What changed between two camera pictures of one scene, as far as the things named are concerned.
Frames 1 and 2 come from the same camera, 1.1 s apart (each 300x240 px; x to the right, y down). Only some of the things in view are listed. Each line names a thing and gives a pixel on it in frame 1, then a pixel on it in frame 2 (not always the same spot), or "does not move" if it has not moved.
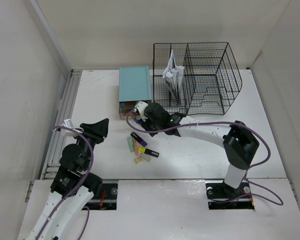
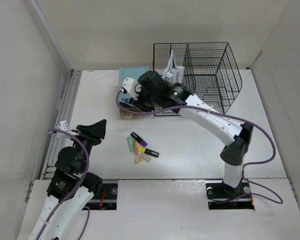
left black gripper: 97,131 does not move
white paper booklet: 173,76 does not move
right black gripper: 145,124 -> 139,103
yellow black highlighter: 149,151 does not move
